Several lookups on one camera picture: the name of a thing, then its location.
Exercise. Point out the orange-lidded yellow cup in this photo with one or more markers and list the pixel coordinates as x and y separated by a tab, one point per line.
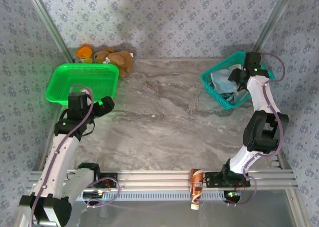
83	53

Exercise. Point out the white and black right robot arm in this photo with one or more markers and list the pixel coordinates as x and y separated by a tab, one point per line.
259	95

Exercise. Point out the small circuit board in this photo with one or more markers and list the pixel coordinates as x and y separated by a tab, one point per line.
97	193
233	194

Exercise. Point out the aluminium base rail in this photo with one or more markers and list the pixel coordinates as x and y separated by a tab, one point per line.
154	179

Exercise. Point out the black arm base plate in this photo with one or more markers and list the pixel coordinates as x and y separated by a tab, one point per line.
113	176
211	179

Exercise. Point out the teal plastic basket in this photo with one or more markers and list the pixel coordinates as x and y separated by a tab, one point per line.
216	65

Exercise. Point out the brown teddy bear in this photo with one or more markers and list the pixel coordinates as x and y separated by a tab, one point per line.
117	59

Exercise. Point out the shiny metal base panel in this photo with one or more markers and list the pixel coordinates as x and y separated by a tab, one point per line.
162	214

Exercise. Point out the green plastic basket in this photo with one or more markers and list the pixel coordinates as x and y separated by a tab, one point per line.
82	77

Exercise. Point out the aluminium corner post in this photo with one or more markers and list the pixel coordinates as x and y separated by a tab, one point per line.
49	25
274	20

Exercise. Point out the blue polka dot towel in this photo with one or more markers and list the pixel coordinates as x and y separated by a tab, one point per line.
221	81

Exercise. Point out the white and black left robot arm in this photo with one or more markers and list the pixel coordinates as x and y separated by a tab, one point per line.
57	157

